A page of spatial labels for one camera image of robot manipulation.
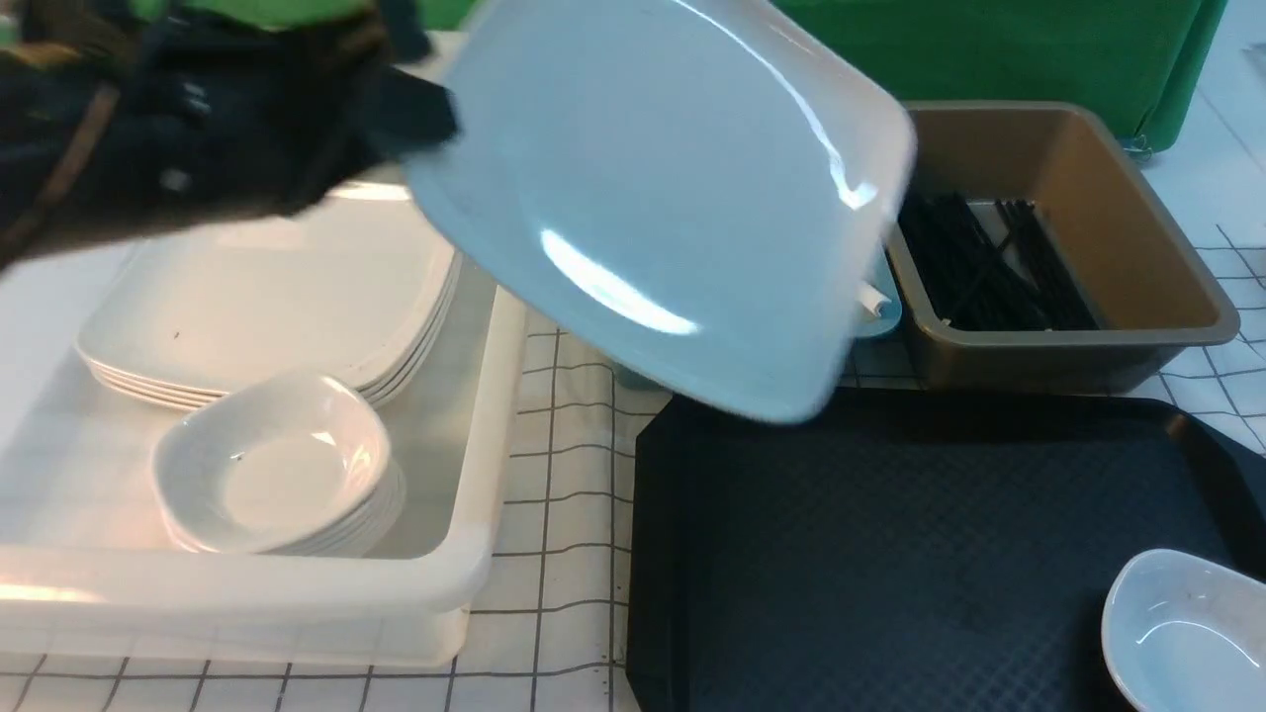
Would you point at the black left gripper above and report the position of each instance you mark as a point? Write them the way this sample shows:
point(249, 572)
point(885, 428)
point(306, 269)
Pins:
point(126, 119)

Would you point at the white square rice plate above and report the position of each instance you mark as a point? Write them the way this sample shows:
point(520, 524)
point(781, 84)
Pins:
point(695, 188)

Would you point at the small white sauce bowl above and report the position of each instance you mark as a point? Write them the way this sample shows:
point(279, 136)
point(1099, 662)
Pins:
point(1180, 633)

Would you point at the stack of white square plates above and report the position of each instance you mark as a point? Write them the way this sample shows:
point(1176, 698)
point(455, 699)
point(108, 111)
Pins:
point(356, 287)

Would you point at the stack of small white bowls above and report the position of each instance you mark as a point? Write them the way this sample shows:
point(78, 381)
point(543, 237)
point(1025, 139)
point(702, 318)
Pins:
point(298, 465)

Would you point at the large white plastic tub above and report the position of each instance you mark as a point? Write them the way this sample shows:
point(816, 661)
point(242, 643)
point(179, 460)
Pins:
point(88, 570)

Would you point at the white checked tablecloth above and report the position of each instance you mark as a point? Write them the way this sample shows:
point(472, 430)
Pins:
point(547, 630)

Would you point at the white spoon at bin right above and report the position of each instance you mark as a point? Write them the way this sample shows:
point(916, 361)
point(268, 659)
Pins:
point(875, 304)

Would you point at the teal plastic bin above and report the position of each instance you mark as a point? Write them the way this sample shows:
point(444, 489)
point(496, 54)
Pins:
point(881, 277)

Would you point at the pile of black chopsticks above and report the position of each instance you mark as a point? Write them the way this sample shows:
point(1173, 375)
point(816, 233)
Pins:
point(992, 265)

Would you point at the black serving tray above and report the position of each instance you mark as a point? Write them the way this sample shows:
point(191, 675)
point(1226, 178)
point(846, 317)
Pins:
point(913, 551)

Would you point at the brown plastic bin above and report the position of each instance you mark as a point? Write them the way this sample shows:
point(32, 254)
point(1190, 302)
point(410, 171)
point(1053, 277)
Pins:
point(1153, 296)

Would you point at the green cloth backdrop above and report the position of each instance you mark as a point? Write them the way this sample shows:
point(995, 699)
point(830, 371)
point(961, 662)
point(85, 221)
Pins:
point(1134, 64)

